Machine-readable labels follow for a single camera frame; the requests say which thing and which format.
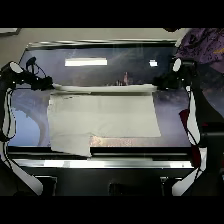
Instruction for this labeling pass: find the pale grey garment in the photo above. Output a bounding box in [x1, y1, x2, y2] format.
[46, 83, 163, 158]

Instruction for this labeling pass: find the silver frame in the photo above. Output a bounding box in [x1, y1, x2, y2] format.
[5, 146, 201, 197]

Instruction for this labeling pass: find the purple patterned garment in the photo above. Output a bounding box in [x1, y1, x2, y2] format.
[174, 27, 224, 75]

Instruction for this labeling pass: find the black cable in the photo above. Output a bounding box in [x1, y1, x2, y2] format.
[25, 56, 48, 80]

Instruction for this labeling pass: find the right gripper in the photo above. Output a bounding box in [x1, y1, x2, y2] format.
[152, 73, 175, 91]

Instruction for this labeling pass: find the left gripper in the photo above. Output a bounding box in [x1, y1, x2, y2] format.
[31, 76, 55, 92]

